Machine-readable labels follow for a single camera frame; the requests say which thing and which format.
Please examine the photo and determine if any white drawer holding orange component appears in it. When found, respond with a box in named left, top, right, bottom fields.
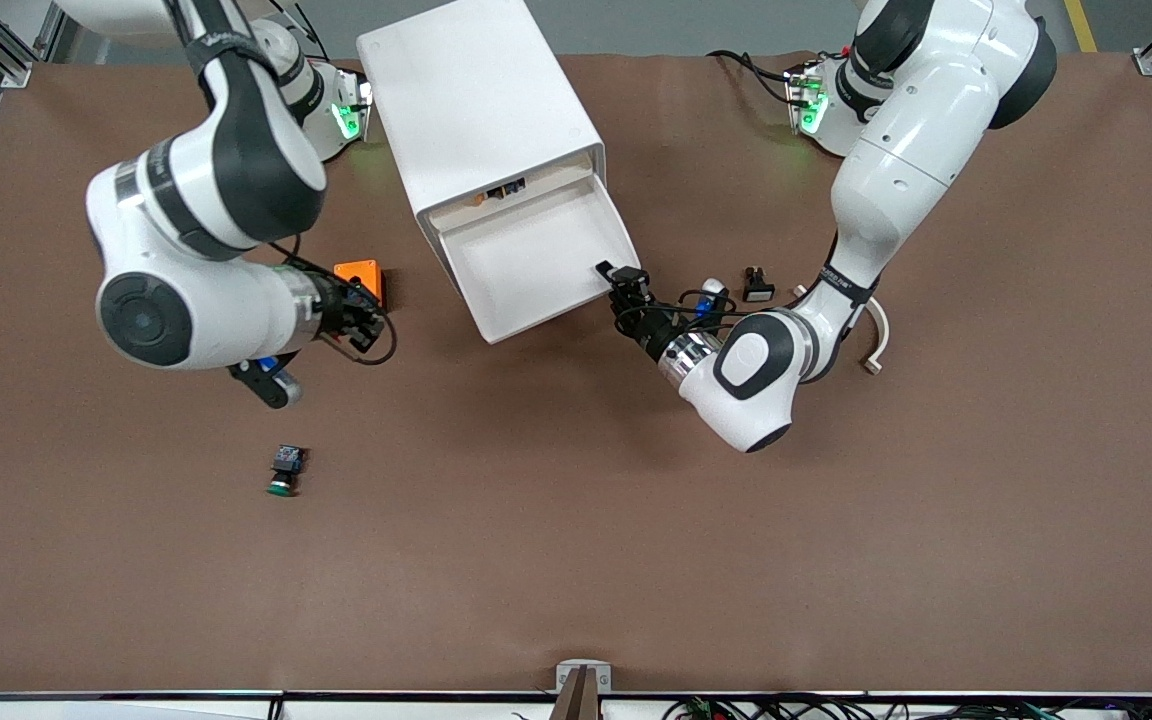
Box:
left=426, top=150, right=599, bottom=219

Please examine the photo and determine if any green push button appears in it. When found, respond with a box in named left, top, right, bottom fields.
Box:
left=265, top=445, right=308, bottom=498

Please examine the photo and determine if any white drawer cabinet shell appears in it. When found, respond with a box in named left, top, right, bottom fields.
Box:
left=355, top=0, right=607, bottom=241

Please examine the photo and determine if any brown paper table cover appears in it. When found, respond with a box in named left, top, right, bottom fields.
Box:
left=0, top=50, right=1152, bottom=697

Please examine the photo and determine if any black camera cable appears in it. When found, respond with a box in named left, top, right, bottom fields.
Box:
left=614, top=288, right=739, bottom=339
left=266, top=235, right=400, bottom=368

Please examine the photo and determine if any orange button enclosure box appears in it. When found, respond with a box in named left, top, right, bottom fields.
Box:
left=333, top=258, right=388, bottom=311

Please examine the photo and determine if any white curved plastic bracket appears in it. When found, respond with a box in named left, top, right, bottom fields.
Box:
left=793, top=284, right=892, bottom=376

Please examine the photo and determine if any black arm base cable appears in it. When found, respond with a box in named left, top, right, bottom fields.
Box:
left=708, top=50, right=803, bottom=107

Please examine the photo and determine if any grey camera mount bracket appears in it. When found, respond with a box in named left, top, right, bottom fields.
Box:
left=555, top=659, right=613, bottom=696

